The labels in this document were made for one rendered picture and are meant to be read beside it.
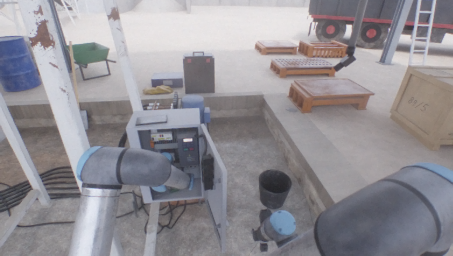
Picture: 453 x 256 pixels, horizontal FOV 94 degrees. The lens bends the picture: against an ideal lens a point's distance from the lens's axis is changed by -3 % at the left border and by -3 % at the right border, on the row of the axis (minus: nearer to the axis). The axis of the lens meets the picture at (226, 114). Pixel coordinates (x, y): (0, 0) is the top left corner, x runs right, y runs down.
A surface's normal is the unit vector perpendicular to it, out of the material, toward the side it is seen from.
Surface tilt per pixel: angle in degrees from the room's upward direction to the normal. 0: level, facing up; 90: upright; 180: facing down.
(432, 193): 15
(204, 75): 90
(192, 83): 90
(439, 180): 8
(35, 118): 90
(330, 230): 61
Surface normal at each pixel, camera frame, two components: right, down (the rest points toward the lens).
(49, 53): 0.14, 0.32
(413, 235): -0.09, 0.00
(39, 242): 0.02, -0.88
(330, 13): -0.43, 0.43
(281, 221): 0.15, -0.68
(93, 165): -0.04, -0.29
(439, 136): -0.01, 0.48
